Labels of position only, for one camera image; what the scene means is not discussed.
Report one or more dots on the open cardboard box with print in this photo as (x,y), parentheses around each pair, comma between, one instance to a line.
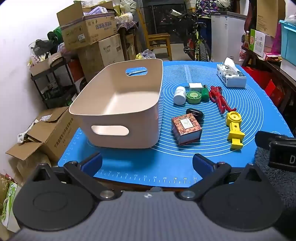
(92,30)

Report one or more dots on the teal plastic crate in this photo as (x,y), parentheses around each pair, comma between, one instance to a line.
(289,44)

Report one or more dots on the grey fuzzy cloth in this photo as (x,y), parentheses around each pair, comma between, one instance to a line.
(272,180)

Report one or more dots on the black earbud case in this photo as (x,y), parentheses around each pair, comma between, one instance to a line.
(196,114)

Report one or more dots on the green printed box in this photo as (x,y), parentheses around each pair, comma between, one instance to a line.
(9,204)

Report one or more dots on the white chest freezer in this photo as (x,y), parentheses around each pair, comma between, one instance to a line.
(227,37)

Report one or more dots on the red patterned gift box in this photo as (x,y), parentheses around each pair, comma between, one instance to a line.
(186,129)

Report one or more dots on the beige plastic storage bin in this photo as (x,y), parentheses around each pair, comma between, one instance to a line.
(120,99)

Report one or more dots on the brown paper bag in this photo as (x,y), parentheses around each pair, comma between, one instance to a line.
(268,16)

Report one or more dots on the green bottle with silver cap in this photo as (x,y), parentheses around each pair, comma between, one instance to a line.
(205,93)

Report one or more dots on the red hero action figure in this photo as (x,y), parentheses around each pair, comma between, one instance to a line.
(219,99)

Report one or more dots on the clear plastic bag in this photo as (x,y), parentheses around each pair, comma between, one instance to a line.
(149,54)

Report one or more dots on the yellow plastic toy launcher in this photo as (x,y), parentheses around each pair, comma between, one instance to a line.
(234,129)

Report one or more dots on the black utility cart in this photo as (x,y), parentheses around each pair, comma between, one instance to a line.
(60,92)

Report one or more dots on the torn cardboard box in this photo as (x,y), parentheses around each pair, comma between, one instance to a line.
(55,134)

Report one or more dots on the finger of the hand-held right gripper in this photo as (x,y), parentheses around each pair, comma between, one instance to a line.
(264,139)

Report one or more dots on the dark wooden side table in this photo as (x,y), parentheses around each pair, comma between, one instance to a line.
(281,74)

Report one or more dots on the white cloth rag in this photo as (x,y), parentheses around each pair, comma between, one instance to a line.
(24,136)

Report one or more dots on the printed tissue pack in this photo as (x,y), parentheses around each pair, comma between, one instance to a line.
(231,76)

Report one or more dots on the tall brown cardboard box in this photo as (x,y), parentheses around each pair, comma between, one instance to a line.
(108,51)

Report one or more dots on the red gift bags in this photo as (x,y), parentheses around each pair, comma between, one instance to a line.
(261,78)

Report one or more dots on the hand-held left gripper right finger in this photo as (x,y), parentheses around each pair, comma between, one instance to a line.
(203,163)

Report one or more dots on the small white charger box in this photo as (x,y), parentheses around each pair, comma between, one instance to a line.
(195,87)

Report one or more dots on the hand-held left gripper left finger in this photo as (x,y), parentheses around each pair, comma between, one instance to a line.
(93,162)

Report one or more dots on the yellow oil jug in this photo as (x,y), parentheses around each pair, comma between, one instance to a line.
(139,56)

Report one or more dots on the blue silicone measuring mat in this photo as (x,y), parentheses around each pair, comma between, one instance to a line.
(175,160)

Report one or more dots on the yellow green bicycle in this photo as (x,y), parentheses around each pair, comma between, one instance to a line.
(201,46)

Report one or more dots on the white pill bottle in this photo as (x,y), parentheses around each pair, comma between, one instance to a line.
(179,96)

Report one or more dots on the red and white appliance box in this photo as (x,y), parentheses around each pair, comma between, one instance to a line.
(76,69)

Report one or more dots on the green round tin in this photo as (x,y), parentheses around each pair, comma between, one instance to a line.
(193,97)

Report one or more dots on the wooden chair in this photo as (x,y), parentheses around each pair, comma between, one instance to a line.
(159,39)

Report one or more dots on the green and white carton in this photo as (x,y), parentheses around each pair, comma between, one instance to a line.
(257,42)

